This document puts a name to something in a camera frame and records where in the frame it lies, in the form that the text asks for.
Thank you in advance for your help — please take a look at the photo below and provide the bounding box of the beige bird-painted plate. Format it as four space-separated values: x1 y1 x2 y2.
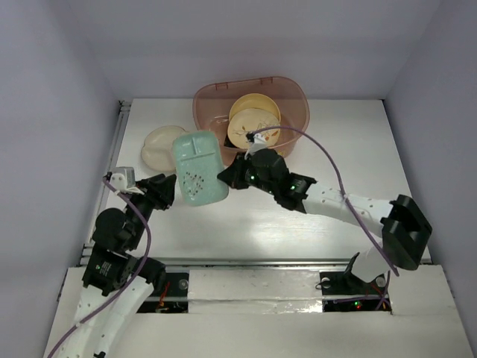
227 108 280 149

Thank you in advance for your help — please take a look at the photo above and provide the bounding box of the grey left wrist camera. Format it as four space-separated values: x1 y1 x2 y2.
107 166 136 192

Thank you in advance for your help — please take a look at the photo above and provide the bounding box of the pink translucent plastic bin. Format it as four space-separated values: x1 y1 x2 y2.
192 76 310 166

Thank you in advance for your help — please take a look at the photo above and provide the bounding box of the light teal divided tray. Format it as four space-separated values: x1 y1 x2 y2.
172 131 229 207

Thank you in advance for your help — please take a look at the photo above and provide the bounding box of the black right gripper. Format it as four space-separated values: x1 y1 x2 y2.
219 150 277 195

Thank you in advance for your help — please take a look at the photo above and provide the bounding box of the aluminium frame rail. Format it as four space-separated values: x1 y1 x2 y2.
75 99 131 266

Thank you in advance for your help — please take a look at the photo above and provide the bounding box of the orange round bear plate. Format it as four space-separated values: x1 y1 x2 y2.
229 93 281 123

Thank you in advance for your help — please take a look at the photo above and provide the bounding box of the cream three-section plate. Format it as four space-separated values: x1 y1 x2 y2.
141 125 188 172

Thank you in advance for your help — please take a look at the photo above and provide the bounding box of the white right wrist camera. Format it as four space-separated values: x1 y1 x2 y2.
245 133 268 158

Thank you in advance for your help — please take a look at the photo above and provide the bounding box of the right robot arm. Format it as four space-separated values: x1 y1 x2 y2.
217 149 432 295

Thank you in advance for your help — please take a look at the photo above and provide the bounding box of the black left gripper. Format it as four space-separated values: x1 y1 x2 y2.
127 172 177 248

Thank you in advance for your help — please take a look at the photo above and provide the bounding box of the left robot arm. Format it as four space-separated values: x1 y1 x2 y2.
48 167 177 357

